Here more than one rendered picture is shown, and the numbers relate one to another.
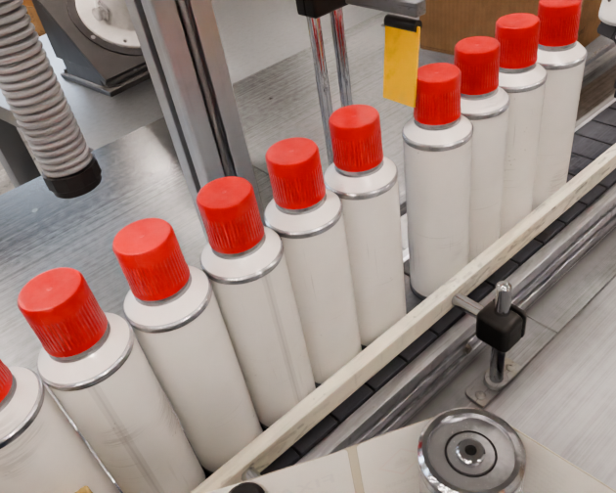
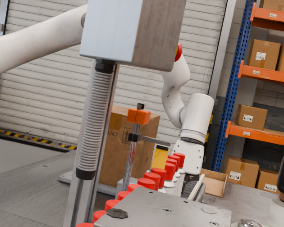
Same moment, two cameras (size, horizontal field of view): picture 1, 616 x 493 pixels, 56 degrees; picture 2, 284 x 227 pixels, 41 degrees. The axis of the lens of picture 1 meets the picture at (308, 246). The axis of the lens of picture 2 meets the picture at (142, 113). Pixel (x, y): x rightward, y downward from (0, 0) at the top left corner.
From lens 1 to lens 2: 55 cm
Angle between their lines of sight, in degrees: 50
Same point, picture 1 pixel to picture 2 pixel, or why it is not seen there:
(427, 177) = not seen: hidden behind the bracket
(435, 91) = (170, 169)
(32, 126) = (93, 151)
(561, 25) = (181, 161)
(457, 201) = not seen: hidden behind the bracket
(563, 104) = (180, 186)
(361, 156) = (162, 182)
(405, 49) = (162, 155)
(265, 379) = not seen: outside the picture
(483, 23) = (107, 168)
